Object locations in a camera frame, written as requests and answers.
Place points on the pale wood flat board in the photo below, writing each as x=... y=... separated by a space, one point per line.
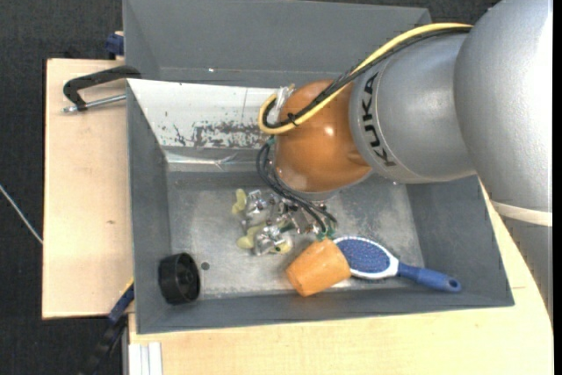
x=83 y=189

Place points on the pale yellow toy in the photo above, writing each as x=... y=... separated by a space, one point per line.
x=239 y=202

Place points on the blue and white hairbrush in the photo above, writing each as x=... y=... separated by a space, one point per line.
x=366 y=261

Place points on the orange cup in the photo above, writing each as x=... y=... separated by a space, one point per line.
x=318 y=270

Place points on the grey metal bin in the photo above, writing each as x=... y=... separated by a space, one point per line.
x=219 y=276

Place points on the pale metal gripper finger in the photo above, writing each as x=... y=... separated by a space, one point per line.
x=270 y=238
x=260 y=204

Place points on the black round cap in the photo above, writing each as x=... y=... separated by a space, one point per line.
x=177 y=279

